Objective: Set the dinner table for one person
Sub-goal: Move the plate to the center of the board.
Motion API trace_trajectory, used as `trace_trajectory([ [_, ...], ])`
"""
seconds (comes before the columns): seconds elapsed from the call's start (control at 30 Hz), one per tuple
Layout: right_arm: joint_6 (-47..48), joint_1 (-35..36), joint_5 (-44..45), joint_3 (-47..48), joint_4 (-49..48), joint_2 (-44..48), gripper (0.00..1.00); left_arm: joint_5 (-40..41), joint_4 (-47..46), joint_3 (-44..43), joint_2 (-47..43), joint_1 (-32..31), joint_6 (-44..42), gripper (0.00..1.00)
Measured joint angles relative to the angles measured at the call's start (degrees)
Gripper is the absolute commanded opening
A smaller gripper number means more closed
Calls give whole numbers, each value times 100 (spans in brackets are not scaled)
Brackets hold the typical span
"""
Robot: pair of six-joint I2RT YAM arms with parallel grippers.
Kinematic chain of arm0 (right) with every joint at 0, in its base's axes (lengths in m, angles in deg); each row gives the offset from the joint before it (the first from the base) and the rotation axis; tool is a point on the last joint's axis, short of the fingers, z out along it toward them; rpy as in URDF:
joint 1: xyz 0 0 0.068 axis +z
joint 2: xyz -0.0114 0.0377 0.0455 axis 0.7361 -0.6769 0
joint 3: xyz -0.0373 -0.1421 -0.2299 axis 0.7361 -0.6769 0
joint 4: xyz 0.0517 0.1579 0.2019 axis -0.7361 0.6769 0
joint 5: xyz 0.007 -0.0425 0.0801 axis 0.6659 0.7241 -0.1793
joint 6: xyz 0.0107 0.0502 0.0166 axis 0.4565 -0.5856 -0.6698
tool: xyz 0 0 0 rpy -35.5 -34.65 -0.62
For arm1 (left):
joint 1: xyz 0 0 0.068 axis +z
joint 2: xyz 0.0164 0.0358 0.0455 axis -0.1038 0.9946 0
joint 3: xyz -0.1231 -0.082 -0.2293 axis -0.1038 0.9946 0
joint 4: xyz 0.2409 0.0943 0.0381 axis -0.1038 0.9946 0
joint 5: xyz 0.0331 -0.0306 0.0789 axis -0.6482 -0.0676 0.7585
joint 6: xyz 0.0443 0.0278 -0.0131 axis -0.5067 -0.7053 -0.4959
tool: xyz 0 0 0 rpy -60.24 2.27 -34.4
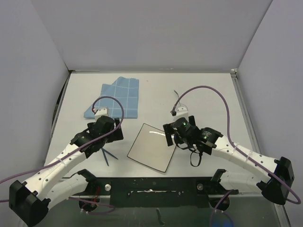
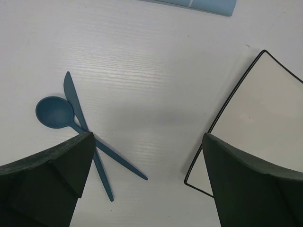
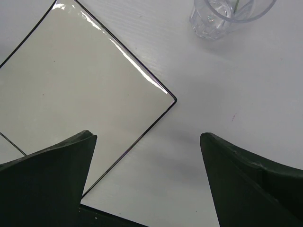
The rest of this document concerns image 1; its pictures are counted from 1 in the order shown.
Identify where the aluminium frame rail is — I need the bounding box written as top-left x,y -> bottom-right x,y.
230,69 -> 291,227

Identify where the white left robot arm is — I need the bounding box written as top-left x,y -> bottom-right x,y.
9,115 -> 123,227

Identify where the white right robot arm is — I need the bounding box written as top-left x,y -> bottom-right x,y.
163,116 -> 294,205

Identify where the blue checked cloth napkin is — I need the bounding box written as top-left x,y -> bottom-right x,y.
94,77 -> 139,119

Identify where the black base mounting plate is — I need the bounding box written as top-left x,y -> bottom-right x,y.
79,177 -> 227,208

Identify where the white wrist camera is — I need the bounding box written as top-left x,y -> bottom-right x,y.
171,105 -> 188,121
92,107 -> 109,121

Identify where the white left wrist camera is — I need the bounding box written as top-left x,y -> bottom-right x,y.
92,107 -> 109,121

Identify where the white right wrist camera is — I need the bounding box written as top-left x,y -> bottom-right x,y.
171,105 -> 188,121

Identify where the square white plate black rim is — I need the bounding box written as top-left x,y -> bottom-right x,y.
127,123 -> 176,173

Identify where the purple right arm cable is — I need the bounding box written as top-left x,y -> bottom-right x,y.
174,85 -> 302,205

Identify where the dark blue plastic spoon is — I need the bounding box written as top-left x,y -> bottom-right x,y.
101,148 -> 118,160

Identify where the dark blue plastic knife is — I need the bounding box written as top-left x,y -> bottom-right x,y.
101,148 -> 109,166

